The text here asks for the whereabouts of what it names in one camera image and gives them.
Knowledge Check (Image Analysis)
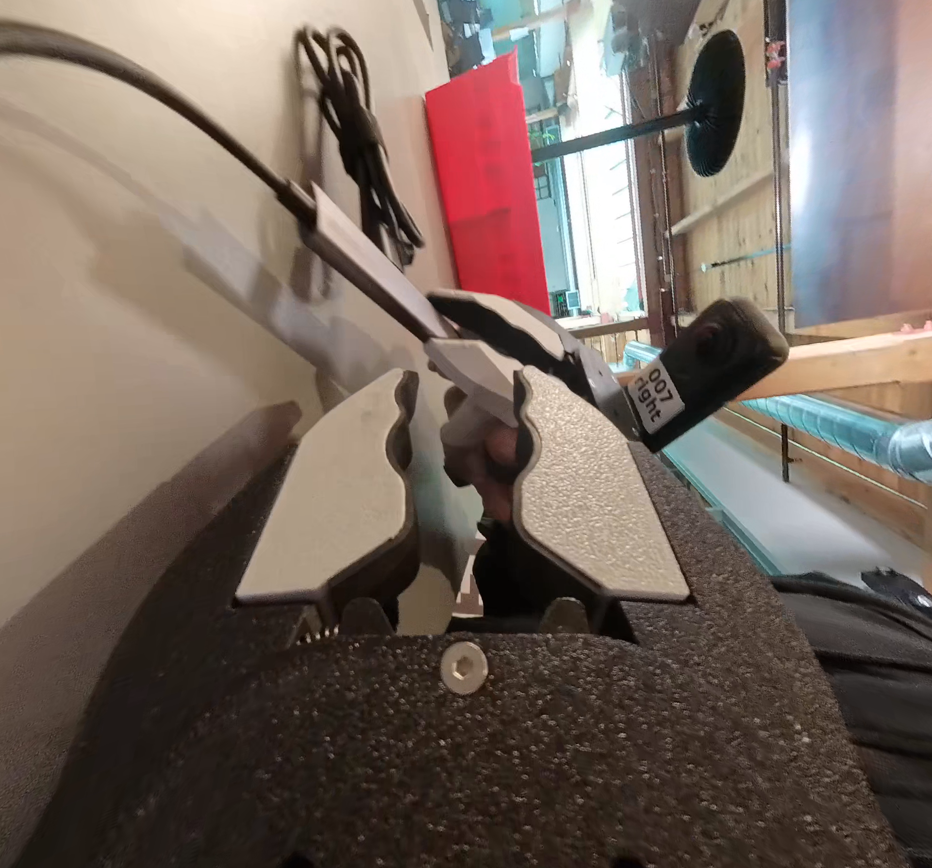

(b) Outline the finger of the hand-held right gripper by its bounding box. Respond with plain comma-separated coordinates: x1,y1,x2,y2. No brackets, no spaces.
426,289,585,368
424,338,521,426

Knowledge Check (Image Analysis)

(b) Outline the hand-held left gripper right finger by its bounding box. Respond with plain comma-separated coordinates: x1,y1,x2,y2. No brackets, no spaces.
512,366,691,604

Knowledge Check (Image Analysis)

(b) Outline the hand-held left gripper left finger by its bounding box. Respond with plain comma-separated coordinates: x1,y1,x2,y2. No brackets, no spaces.
234,367,422,605

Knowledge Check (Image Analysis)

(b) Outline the red plastic bin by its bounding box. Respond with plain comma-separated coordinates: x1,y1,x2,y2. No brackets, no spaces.
424,47,552,317

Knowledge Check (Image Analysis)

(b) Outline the grey usb hub with cable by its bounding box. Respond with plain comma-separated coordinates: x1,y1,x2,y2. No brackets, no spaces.
0,19,458,345

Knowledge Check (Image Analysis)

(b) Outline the black usb-c cable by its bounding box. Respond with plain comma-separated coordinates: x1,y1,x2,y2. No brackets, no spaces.
293,25,427,273

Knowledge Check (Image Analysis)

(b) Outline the person's right hand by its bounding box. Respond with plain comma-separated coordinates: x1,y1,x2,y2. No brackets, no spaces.
472,427,521,521

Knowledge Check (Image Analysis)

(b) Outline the large dark panel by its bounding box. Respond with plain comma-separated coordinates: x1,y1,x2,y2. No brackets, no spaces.
785,0,932,332

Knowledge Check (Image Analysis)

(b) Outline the silver ventilation duct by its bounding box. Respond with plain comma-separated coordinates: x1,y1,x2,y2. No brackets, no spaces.
622,342,932,482

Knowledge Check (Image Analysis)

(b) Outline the black round pedestal stand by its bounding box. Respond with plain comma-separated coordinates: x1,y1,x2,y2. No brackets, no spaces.
530,29,747,179

